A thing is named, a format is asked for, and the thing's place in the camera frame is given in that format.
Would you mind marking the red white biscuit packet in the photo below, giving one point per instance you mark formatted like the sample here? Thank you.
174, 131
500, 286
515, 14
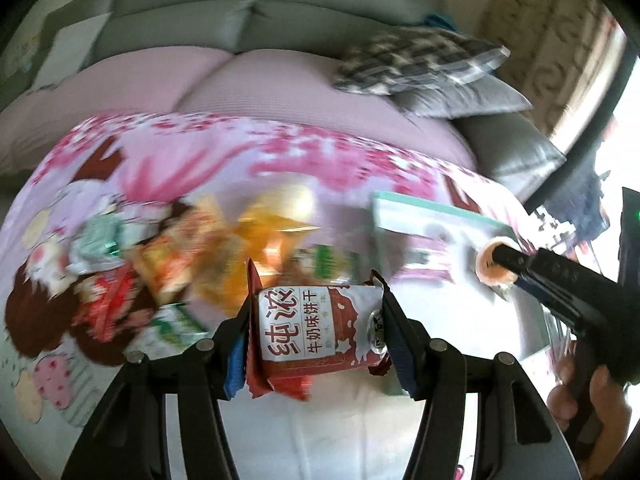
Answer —
310, 330

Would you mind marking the grey pillow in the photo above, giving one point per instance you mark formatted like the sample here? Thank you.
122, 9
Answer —
465, 100

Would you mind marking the black white patterned pillow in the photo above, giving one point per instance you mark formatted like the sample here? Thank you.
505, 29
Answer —
420, 57

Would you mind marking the pink printed blanket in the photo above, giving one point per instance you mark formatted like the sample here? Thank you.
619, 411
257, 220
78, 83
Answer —
250, 160

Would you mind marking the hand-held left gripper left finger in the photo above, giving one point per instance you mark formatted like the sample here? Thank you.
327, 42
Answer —
236, 365

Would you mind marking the red snack packet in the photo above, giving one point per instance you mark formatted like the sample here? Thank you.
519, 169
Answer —
107, 302

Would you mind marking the grey sofa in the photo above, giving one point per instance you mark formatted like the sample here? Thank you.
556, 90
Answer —
300, 10

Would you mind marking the pink sofa cover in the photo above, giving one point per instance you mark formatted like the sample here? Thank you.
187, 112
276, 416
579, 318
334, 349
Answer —
275, 90

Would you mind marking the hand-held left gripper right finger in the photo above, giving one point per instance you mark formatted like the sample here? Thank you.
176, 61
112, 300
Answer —
402, 360

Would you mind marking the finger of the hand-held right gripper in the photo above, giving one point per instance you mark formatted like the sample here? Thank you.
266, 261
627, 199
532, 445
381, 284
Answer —
565, 280
580, 327

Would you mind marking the grey cloth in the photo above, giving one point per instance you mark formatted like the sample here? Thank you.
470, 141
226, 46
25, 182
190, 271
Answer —
65, 55

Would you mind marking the round peach snack cup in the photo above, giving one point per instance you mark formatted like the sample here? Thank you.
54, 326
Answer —
485, 270

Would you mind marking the person's right hand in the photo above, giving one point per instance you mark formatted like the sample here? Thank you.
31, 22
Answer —
607, 410

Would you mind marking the patterned beige curtain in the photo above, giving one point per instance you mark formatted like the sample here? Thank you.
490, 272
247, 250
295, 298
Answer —
550, 60

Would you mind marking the white box with teal rim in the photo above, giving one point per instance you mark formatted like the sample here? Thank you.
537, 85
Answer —
425, 220

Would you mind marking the blue cloth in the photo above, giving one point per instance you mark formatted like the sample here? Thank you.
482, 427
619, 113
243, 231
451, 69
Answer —
440, 21

